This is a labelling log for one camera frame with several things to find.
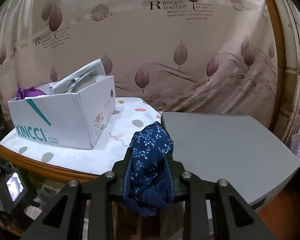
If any light grey silky cloth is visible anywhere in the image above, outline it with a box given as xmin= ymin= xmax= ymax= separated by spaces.
xmin=36 ymin=59 xmax=108 ymax=96

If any white dotted table cloth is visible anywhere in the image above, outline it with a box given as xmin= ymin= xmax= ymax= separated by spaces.
xmin=0 ymin=97 xmax=165 ymax=178

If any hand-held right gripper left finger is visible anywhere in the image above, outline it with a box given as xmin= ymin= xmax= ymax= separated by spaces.
xmin=20 ymin=148 xmax=134 ymax=240

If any navy floral underwear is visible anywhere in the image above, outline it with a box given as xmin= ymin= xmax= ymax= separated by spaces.
xmin=122 ymin=121 xmax=174 ymax=217

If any white shoe box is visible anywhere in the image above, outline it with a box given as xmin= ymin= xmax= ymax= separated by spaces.
xmin=7 ymin=74 xmax=116 ymax=150

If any purple cloth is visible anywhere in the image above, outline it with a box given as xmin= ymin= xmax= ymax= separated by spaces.
xmin=15 ymin=86 xmax=47 ymax=100

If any wooden bed frame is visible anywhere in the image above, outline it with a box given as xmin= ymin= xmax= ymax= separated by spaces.
xmin=251 ymin=0 xmax=290 ymax=140

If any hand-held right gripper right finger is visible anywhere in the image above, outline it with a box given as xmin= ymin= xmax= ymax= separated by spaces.
xmin=164 ymin=152 xmax=277 ymax=240

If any wooden nightstand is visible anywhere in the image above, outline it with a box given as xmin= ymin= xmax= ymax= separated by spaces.
xmin=0 ymin=144 xmax=115 ymax=183

